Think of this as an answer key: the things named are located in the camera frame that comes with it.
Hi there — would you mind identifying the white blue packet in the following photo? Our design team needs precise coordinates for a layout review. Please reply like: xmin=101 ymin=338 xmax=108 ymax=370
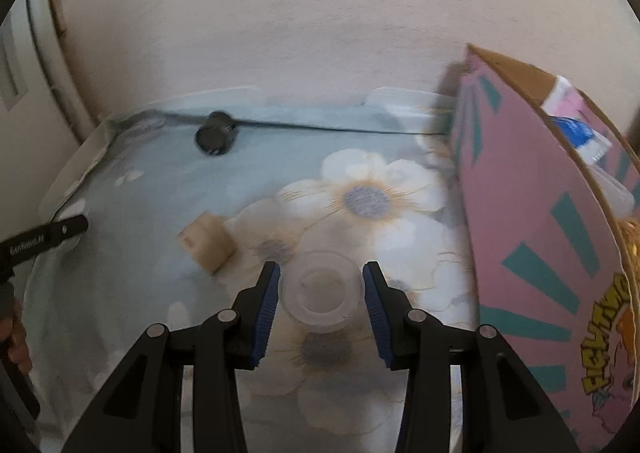
xmin=549 ymin=114 xmax=615 ymax=165

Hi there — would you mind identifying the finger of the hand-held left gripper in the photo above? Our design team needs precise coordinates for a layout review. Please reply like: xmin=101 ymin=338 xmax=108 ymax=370
xmin=50 ymin=214 xmax=89 ymax=245

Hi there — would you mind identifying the black cable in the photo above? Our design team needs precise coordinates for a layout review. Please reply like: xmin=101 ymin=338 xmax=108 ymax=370
xmin=150 ymin=110 xmax=451 ymax=136

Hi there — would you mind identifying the white door frame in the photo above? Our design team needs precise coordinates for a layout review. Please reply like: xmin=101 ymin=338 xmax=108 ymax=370
xmin=0 ymin=0 xmax=96 ymax=144

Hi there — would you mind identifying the black cylinder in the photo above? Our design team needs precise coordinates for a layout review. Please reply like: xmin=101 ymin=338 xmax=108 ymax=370
xmin=195 ymin=109 xmax=240 ymax=156

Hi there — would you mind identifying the floral cloth desktop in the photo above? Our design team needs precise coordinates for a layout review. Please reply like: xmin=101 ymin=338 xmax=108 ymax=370
xmin=30 ymin=86 xmax=481 ymax=453

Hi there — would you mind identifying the pink printed cardboard box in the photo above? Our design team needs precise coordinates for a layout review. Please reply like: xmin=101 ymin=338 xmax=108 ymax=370
xmin=447 ymin=43 xmax=640 ymax=449

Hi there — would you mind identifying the clear round lid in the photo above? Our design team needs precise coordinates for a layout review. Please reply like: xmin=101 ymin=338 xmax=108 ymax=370
xmin=280 ymin=249 xmax=365 ymax=334

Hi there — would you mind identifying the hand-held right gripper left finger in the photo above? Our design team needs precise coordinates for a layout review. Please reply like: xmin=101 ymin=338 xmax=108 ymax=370
xmin=60 ymin=260 xmax=282 ymax=453

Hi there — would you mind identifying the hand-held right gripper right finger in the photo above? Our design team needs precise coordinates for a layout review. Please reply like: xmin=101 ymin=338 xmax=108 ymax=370
xmin=362 ymin=260 xmax=583 ymax=453

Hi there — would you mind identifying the person's left hand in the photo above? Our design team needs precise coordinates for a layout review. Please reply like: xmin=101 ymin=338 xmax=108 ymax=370
xmin=0 ymin=303 xmax=34 ymax=375

